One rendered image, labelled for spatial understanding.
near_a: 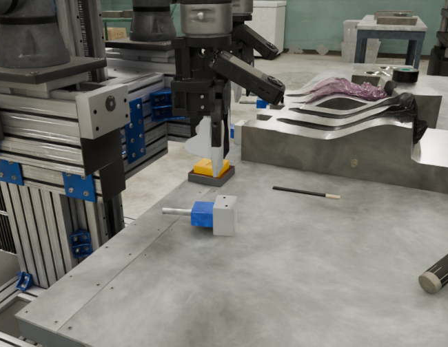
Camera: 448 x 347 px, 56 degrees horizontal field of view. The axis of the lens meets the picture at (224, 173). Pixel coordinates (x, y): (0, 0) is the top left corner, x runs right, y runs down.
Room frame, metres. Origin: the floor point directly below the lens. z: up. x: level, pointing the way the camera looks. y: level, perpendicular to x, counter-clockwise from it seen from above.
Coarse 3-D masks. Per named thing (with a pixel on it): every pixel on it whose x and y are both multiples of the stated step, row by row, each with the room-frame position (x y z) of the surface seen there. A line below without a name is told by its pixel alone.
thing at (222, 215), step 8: (216, 200) 0.66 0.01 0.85; (224, 200) 0.66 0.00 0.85; (232, 200) 0.66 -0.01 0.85; (168, 208) 0.67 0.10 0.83; (192, 208) 0.65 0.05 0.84; (200, 208) 0.65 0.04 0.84; (208, 208) 0.65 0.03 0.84; (216, 208) 0.63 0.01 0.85; (224, 208) 0.63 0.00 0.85; (232, 208) 0.63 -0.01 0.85; (192, 216) 0.64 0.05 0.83; (200, 216) 0.64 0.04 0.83; (208, 216) 0.64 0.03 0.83; (216, 216) 0.63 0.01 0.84; (224, 216) 0.63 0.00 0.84; (232, 216) 0.63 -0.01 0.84; (192, 224) 0.64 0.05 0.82; (200, 224) 0.64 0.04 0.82; (208, 224) 0.63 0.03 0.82; (216, 224) 0.63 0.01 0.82; (224, 224) 0.63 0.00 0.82; (232, 224) 0.63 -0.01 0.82; (216, 232) 0.63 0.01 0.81; (224, 232) 0.63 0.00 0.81; (232, 232) 0.63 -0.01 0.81
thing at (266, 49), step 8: (240, 32) 1.09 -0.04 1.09; (248, 32) 1.08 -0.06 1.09; (256, 32) 1.12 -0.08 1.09; (248, 40) 1.08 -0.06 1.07; (256, 40) 1.07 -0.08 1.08; (264, 40) 1.09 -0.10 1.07; (256, 48) 1.07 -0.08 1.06; (264, 48) 1.06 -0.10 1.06; (272, 48) 1.06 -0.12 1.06; (264, 56) 1.06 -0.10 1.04; (272, 56) 1.06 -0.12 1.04
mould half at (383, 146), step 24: (312, 120) 1.03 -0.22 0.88; (336, 120) 1.04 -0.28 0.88; (384, 120) 0.87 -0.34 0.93; (408, 120) 0.87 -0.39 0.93; (264, 144) 0.95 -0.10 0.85; (288, 144) 0.93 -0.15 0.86; (312, 144) 0.91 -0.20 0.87; (336, 144) 0.88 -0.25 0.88; (360, 144) 0.86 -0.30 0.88; (384, 144) 0.84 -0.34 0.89; (408, 144) 0.83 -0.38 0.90; (432, 144) 0.93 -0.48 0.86; (312, 168) 0.90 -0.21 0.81; (336, 168) 0.88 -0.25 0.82; (360, 168) 0.86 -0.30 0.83; (384, 168) 0.84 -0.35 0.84; (408, 168) 0.82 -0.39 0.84; (432, 168) 0.80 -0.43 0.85
